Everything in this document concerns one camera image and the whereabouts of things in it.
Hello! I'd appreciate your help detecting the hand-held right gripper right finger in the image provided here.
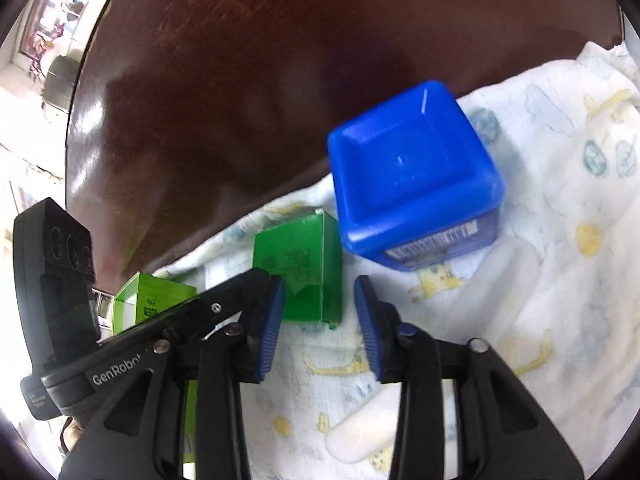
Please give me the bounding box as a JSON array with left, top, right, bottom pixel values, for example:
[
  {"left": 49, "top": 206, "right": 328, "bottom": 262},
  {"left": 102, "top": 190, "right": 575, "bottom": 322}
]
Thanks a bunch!
[{"left": 354, "top": 275, "right": 586, "bottom": 480}]

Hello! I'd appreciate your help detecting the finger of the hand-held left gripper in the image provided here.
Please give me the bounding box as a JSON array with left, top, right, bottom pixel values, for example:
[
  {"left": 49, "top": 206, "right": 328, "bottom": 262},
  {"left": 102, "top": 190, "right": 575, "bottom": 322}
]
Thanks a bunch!
[{"left": 95, "top": 268, "right": 271, "bottom": 356}]

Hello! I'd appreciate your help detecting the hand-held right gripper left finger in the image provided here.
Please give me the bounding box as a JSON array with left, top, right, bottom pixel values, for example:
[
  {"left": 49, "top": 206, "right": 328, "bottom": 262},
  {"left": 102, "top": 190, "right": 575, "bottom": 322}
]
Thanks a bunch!
[{"left": 59, "top": 277, "right": 286, "bottom": 480}]

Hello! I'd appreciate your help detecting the green and white cardboard box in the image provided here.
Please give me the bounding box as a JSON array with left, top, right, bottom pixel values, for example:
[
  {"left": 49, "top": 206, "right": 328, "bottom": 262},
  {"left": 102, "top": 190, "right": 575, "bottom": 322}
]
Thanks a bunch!
[{"left": 114, "top": 272, "right": 201, "bottom": 463}]

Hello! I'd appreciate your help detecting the small green box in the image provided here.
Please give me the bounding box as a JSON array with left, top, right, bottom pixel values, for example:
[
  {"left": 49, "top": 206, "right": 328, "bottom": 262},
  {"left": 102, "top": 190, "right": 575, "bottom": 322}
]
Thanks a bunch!
[{"left": 252, "top": 210, "right": 344, "bottom": 332}]

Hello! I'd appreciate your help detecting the blue plastic cube container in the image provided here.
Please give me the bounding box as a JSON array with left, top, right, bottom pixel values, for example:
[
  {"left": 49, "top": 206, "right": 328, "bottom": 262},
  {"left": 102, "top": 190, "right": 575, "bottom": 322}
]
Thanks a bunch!
[{"left": 327, "top": 80, "right": 504, "bottom": 273}]

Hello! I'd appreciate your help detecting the animal printed blanket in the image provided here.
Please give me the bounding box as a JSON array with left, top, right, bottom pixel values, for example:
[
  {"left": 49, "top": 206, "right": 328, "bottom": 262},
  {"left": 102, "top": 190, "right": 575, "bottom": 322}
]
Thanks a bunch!
[{"left": 150, "top": 42, "right": 640, "bottom": 480}]

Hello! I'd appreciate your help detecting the dark wooden headboard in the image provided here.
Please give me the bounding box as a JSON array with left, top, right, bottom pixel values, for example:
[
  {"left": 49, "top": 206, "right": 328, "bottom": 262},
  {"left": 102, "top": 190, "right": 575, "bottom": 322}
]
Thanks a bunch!
[{"left": 62, "top": 0, "right": 626, "bottom": 281}]

